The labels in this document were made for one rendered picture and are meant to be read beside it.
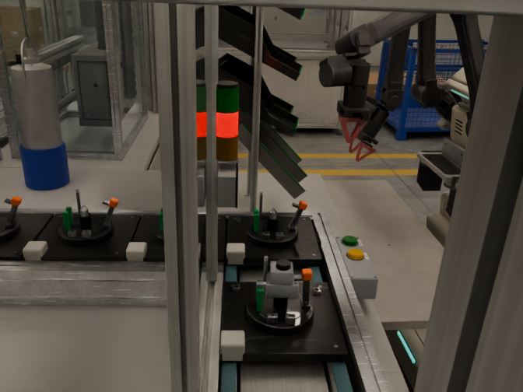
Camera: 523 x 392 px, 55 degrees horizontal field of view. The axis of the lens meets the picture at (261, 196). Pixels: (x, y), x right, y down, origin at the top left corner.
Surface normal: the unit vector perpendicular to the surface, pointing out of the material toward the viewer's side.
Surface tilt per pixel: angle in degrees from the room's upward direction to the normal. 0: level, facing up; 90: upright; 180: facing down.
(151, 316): 0
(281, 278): 90
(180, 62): 90
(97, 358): 0
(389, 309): 0
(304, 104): 90
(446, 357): 90
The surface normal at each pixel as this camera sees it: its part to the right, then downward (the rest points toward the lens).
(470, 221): -1.00, -0.02
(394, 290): 0.04, -0.91
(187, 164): 0.04, 0.41
